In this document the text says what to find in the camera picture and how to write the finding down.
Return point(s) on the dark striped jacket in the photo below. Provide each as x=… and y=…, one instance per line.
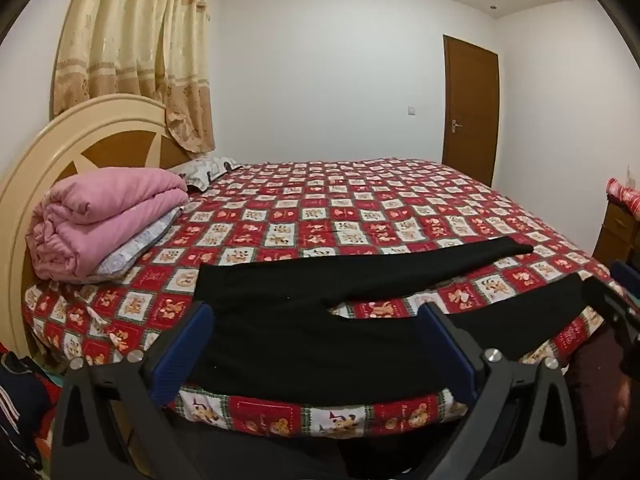
x=20, y=400

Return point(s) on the red patterned cloth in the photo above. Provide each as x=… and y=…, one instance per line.
x=625, y=197

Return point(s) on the beige patterned curtain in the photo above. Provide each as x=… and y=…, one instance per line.
x=135, y=35

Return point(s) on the patterned white pillow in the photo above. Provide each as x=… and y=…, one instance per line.
x=205, y=170

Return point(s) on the dark maroon cloth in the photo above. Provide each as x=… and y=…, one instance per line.
x=595, y=400

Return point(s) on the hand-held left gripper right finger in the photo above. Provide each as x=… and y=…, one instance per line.
x=450, y=355

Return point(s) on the brown wooden cabinet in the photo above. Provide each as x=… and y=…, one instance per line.
x=617, y=235

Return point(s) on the pink folded quilt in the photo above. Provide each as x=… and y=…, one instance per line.
x=100, y=200

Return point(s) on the brown wooden door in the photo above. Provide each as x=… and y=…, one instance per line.
x=470, y=110

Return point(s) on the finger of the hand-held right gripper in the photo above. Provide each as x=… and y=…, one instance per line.
x=607, y=305
x=626, y=282

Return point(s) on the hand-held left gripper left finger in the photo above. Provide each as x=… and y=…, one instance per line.
x=180, y=355

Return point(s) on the black pants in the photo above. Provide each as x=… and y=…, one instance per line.
x=300, y=320

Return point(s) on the red checked printed bedsheet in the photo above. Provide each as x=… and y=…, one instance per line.
x=350, y=210

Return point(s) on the grey folded blanket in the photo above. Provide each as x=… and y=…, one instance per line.
x=135, y=245

